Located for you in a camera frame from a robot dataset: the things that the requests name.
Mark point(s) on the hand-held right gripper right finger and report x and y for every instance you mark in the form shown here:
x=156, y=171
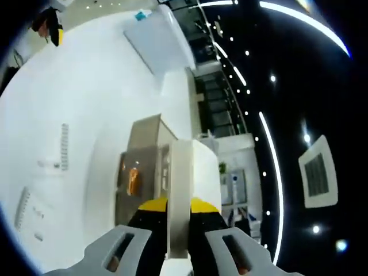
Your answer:
x=212, y=244

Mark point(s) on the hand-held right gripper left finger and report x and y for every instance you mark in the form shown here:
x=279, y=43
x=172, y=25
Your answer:
x=138, y=247

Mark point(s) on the white sticky note stack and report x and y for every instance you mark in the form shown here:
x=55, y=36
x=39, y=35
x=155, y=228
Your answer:
x=179, y=201

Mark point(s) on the white drawer organizer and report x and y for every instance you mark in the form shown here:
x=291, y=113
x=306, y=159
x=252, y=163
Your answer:
x=135, y=178

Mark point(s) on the green potted plant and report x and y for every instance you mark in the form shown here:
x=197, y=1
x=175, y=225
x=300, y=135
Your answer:
x=222, y=167

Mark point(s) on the small teal item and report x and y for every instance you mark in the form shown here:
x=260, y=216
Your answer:
x=143, y=15

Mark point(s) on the curved ceiling light strip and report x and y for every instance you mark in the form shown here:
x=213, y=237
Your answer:
x=273, y=161
x=316, y=20

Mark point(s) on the large white storage box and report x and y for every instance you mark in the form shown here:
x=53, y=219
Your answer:
x=161, y=43

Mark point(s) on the white flat box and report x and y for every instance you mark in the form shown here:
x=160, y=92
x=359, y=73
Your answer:
x=23, y=207

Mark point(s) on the white ceiling air vent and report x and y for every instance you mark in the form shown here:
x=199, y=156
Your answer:
x=317, y=172

